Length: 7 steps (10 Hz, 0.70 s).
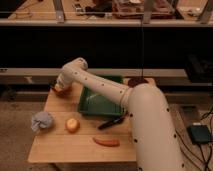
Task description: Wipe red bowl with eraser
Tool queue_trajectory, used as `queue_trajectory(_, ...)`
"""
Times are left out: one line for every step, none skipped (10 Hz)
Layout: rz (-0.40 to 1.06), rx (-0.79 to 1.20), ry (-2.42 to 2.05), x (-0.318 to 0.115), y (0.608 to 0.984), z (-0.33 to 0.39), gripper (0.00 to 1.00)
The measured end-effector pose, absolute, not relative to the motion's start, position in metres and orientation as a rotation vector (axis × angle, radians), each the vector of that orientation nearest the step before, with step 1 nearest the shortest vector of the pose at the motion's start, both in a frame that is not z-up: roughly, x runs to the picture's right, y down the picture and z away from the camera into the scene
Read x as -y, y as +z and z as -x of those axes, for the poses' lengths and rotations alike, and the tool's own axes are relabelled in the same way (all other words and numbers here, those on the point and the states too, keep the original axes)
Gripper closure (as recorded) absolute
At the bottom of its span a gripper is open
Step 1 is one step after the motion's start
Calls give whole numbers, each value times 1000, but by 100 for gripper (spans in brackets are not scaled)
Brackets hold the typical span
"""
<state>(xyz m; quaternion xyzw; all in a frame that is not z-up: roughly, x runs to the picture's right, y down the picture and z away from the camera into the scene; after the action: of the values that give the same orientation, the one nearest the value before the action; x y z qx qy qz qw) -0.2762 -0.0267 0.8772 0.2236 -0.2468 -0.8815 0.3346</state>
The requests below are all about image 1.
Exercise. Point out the dark brown round object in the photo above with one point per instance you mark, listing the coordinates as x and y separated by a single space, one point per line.
136 81

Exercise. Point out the red bowl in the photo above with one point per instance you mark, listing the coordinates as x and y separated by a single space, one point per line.
64 92

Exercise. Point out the black marker pen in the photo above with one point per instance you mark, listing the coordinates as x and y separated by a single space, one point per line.
111 123

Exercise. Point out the black foot pedal box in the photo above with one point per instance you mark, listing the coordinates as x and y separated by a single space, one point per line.
199 134

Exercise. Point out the green plastic tray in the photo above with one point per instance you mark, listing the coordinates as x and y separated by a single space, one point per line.
100 96

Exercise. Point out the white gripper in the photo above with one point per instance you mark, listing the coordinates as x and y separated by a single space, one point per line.
62 81

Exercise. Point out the yellow apple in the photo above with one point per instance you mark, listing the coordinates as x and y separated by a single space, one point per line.
72 125

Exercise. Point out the eraser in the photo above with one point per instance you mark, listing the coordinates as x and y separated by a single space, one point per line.
58 89

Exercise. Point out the wooden shelf rack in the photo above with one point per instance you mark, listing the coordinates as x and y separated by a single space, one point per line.
115 13

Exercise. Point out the crumpled grey cloth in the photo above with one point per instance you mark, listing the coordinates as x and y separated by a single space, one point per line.
41 120

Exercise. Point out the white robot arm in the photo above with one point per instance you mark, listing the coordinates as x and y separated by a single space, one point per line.
153 131

